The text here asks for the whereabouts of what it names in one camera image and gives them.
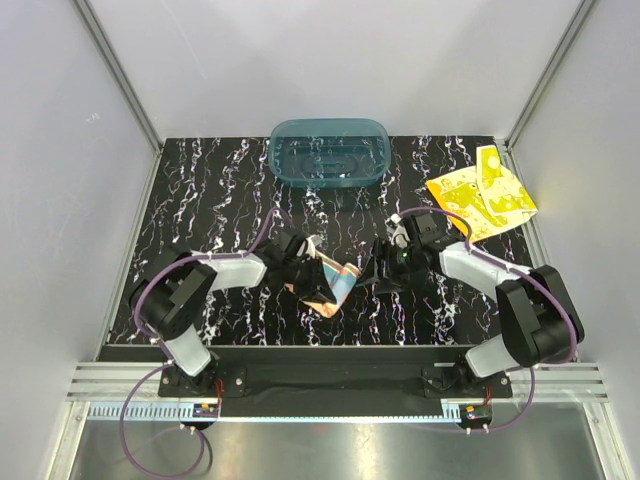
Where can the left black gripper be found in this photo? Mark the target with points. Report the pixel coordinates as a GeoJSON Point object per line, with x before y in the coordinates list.
{"type": "Point", "coordinates": [316, 289]}

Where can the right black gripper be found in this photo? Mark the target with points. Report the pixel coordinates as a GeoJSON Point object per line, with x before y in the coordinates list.
{"type": "Point", "coordinates": [392, 281]}

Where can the orange polka dot towel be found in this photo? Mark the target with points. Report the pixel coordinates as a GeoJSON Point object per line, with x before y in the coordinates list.
{"type": "Point", "coordinates": [341, 278]}

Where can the teal plastic basin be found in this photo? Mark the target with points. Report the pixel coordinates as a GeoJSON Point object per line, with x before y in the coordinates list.
{"type": "Point", "coordinates": [329, 153]}

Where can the yellow patterned towel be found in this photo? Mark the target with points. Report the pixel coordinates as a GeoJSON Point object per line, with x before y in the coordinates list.
{"type": "Point", "coordinates": [487, 198]}

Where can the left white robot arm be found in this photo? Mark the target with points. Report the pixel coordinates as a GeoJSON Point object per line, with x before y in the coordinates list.
{"type": "Point", "coordinates": [166, 301]}

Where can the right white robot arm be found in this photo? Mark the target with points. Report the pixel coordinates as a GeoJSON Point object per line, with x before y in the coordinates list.
{"type": "Point", "coordinates": [537, 321]}

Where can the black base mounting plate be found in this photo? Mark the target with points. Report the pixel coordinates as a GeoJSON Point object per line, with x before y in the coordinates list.
{"type": "Point", "coordinates": [387, 382]}

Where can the left connector board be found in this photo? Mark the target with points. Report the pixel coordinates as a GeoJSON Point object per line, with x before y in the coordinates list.
{"type": "Point", "coordinates": [206, 409]}

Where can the connector board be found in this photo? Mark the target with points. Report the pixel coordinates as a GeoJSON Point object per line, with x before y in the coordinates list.
{"type": "Point", "coordinates": [206, 409]}
{"type": "Point", "coordinates": [477, 413]}

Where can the right connector board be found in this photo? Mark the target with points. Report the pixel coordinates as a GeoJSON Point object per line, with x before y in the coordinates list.
{"type": "Point", "coordinates": [477, 413]}

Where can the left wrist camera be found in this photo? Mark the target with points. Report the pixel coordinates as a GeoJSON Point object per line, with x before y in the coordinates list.
{"type": "Point", "coordinates": [307, 246]}

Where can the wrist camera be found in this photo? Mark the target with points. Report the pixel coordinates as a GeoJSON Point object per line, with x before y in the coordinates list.
{"type": "Point", "coordinates": [413, 231]}
{"type": "Point", "coordinates": [307, 246]}

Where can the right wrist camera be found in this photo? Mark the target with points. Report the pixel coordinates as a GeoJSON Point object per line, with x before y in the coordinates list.
{"type": "Point", "coordinates": [413, 231]}

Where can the front aluminium rail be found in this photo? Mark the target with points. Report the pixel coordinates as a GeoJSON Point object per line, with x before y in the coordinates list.
{"type": "Point", "coordinates": [112, 381]}

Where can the right aluminium frame post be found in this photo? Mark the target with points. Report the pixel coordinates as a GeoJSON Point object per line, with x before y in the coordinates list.
{"type": "Point", "coordinates": [569, 36]}

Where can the aluminium frame post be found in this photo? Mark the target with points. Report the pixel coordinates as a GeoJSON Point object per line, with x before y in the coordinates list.
{"type": "Point", "coordinates": [569, 36]}
{"type": "Point", "coordinates": [101, 41]}

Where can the left aluminium frame post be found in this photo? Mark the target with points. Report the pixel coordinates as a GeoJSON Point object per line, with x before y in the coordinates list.
{"type": "Point", "coordinates": [101, 41]}

